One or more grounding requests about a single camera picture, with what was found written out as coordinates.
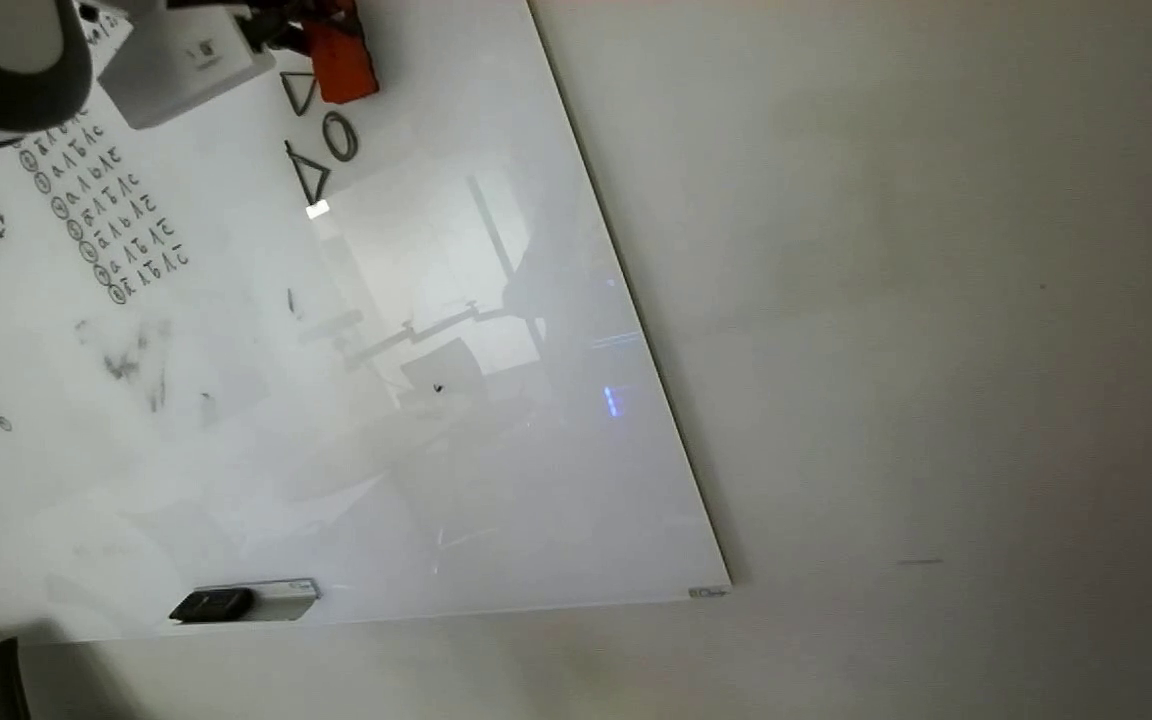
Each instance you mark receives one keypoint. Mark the orange whiteboard eraser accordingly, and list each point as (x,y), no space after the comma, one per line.
(340,67)

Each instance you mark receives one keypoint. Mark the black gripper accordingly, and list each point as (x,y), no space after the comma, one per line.
(222,7)

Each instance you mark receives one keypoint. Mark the white wall whiteboard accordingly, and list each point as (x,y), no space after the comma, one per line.
(468,403)

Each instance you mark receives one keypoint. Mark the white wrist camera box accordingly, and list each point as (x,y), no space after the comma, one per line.
(180,67)

